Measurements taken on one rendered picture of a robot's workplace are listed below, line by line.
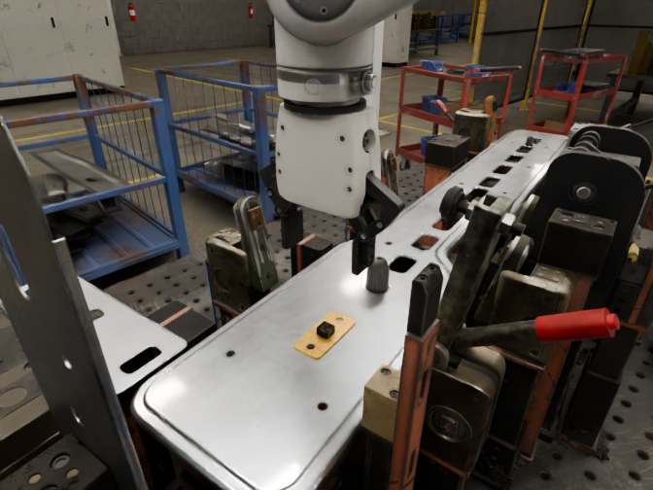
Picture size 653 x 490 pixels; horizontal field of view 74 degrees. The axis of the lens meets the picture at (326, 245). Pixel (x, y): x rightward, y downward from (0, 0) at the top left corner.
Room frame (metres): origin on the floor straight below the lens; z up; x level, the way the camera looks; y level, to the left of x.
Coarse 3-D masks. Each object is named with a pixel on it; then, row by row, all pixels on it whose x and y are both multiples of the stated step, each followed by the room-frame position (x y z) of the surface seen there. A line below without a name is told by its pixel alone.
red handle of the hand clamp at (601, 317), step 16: (544, 320) 0.28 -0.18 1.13; (560, 320) 0.27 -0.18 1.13; (576, 320) 0.26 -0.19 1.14; (592, 320) 0.26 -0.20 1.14; (608, 320) 0.26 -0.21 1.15; (464, 336) 0.31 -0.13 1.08; (480, 336) 0.30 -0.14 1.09; (496, 336) 0.29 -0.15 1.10; (512, 336) 0.29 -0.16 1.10; (528, 336) 0.28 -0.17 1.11; (544, 336) 0.27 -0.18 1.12; (560, 336) 0.27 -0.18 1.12; (576, 336) 0.26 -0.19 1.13; (592, 336) 0.25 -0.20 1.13; (608, 336) 0.25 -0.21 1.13
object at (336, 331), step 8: (336, 312) 0.45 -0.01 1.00; (328, 320) 0.43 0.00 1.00; (344, 320) 0.43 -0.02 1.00; (352, 320) 0.43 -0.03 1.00; (312, 328) 0.42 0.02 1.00; (320, 328) 0.41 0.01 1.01; (328, 328) 0.41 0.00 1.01; (336, 328) 0.42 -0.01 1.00; (344, 328) 0.42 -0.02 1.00; (304, 336) 0.40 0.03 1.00; (312, 336) 0.40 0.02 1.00; (320, 336) 0.40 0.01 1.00; (328, 336) 0.40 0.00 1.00; (336, 336) 0.40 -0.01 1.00; (296, 344) 0.39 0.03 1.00; (304, 344) 0.39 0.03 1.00; (320, 344) 0.39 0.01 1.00; (328, 344) 0.39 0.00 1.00; (304, 352) 0.38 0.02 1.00; (312, 352) 0.38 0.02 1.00; (320, 352) 0.38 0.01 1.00
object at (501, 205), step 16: (448, 192) 0.33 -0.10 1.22; (448, 208) 0.32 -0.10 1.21; (464, 208) 0.32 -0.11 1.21; (480, 208) 0.30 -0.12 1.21; (496, 208) 0.30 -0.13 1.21; (480, 224) 0.30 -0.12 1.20; (496, 224) 0.30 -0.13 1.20; (512, 224) 0.30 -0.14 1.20; (464, 240) 0.31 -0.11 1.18; (480, 240) 0.30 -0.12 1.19; (496, 240) 0.31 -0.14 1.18; (464, 256) 0.31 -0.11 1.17; (480, 256) 0.30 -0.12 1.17; (464, 272) 0.31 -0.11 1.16; (480, 272) 0.30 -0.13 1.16; (448, 288) 0.31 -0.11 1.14; (464, 288) 0.30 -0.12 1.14; (448, 304) 0.31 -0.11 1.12; (464, 304) 0.30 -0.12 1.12; (448, 320) 0.31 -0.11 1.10; (464, 320) 0.33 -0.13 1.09; (448, 336) 0.31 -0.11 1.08
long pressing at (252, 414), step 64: (512, 192) 0.86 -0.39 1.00; (384, 256) 0.60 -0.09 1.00; (448, 256) 0.62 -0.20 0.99; (256, 320) 0.44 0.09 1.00; (320, 320) 0.44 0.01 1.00; (384, 320) 0.44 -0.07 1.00; (192, 384) 0.33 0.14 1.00; (256, 384) 0.33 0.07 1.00; (320, 384) 0.33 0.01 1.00; (192, 448) 0.26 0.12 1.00; (256, 448) 0.25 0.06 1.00; (320, 448) 0.25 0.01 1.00
